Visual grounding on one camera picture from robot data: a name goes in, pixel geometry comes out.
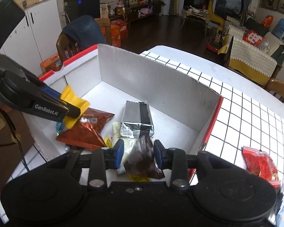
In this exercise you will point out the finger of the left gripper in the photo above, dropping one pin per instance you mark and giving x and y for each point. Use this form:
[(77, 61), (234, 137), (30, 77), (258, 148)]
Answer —
[(45, 88), (37, 99)]

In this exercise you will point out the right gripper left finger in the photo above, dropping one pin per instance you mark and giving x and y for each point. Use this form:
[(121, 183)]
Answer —
[(102, 160)]

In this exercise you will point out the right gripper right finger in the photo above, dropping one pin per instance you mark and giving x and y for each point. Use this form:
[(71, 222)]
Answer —
[(175, 160)]

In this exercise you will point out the yellow candy wrapper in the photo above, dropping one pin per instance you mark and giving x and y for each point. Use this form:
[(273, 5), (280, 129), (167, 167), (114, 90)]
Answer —
[(76, 106)]

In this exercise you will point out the dark brown snack packet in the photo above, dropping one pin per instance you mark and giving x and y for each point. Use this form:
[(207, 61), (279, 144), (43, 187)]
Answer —
[(141, 161)]

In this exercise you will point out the copper Oreo snack bag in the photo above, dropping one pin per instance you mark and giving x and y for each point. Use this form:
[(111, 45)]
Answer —
[(86, 133)]

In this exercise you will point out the silver black snack bar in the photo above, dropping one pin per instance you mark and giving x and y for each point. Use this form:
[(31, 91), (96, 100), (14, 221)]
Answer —
[(136, 120)]

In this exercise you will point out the red patterned snack packet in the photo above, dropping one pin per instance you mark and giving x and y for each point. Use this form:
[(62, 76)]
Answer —
[(261, 164)]

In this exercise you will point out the light blue biscuit packet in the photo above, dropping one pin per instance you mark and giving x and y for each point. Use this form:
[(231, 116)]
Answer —
[(279, 209)]

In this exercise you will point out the orange juice carton box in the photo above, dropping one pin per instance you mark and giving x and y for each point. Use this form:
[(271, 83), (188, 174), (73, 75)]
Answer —
[(52, 63)]

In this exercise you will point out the white cabinet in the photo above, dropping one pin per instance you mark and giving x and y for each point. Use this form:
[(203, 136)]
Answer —
[(34, 38)]

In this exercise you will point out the wooden chair left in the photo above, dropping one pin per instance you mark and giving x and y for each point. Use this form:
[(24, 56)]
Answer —
[(66, 48)]

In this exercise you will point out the red white cardboard box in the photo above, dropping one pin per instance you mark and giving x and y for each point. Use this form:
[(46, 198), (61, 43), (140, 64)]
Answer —
[(57, 193)]

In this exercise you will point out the dark jeans on chair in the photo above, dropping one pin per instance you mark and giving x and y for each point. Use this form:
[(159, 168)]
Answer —
[(84, 31)]

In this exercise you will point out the white grid tablecloth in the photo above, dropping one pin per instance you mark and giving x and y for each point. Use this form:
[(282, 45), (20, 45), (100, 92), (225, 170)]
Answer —
[(249, 116)]

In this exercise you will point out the wooden chair with towel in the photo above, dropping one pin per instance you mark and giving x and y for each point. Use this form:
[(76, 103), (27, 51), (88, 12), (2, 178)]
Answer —
[(276, 86)]

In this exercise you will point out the sofa with cream cover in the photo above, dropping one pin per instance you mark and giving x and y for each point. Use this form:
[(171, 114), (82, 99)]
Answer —
[(258, 64)]

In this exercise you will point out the red cushion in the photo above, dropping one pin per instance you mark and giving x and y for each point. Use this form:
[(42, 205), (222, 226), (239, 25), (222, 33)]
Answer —
[(253, 38)]

